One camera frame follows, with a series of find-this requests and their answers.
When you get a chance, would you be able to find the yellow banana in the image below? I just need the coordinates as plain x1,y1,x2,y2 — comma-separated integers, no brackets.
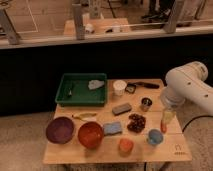
72,113,97,121

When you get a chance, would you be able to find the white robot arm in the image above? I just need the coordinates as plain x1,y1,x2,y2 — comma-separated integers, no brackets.
160,61,213,125

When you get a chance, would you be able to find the orange bowl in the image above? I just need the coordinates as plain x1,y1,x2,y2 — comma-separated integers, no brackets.
78,122,104,149

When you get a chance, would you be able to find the purple bowl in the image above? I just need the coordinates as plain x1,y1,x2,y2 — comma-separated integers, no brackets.
46,117,75,144

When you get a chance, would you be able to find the orange carrot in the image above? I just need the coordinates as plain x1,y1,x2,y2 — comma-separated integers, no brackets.
160,121,167,134

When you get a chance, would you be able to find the metal cup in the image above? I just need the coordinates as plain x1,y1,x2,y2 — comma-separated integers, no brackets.
141,97,152,112

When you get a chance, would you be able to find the light blue cup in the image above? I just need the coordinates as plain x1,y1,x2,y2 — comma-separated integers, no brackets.
147,129,163,146

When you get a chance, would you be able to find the small black square object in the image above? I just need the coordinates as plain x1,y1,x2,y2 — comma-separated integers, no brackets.
125,84,136,94

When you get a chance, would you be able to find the dark grey rectangular block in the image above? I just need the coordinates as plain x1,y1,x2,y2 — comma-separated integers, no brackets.
112,103,132,116

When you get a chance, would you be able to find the orange cup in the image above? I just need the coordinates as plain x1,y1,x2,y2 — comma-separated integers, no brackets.
119,138,134,153

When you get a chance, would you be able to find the white paper cup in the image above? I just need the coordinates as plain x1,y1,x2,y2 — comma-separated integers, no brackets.
113,80,127,96

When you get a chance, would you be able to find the blue sponge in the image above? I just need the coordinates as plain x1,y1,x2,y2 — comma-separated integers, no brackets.
103,122,122,135

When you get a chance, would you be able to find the grey crumpled cloth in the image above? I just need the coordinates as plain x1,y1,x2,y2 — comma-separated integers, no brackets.
88,80,104,90

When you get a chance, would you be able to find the green plastic tray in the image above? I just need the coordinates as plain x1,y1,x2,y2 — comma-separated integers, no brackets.
55,73,108,106

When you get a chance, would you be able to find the small dark object in tray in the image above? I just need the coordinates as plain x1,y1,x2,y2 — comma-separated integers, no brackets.
68,84,74,97

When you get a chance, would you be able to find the background wooden table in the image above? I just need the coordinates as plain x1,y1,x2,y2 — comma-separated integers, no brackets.
64,18,131,36

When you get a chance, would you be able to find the white object on background table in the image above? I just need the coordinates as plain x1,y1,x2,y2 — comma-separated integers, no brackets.
85,23,95,34

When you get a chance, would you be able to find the black cable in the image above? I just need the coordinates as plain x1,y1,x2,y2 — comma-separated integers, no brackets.
181,115,213,133

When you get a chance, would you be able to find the black handled tool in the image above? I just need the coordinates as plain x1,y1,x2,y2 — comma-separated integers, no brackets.
129,82,160,89

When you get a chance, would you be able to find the right grey metal post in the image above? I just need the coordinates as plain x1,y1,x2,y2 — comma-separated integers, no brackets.
163,0,184,34

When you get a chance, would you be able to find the grey metal post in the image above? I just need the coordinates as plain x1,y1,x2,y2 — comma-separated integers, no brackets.
163,0,184,34
72,4,85,40
0,9,19,45

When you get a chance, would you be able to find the middle grey metal post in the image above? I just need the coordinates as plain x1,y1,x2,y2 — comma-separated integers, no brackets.
72,4,85,40

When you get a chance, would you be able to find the left grey metal post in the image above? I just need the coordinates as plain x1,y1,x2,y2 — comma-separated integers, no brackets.
0,9,19,45

